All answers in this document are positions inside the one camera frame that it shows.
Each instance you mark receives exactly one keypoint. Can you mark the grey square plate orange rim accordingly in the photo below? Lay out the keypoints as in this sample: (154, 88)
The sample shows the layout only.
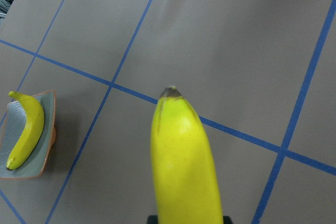
(13, 126)

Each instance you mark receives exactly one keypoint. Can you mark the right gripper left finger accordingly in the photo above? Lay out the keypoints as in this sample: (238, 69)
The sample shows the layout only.
(152, 219)

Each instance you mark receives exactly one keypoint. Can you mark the yellow banana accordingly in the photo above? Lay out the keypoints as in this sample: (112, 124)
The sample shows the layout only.
(183, 168)
(34, 125)

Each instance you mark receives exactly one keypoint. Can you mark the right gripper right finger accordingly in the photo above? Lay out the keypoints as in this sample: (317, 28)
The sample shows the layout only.
(227, 220)

